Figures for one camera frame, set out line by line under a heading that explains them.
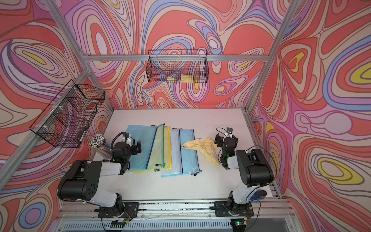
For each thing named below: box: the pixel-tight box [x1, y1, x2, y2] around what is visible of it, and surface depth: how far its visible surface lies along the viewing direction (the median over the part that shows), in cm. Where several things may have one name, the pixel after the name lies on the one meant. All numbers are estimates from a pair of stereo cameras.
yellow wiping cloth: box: [182, 136, 220, 166], surface depth 96 cm
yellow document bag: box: [133, 125, 172, 175], surface depth 96 cm
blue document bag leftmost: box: [126, 125, 158, 170], surface depth 101 cm
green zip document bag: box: [145, 123, 166, 172], surface depth 96 cm
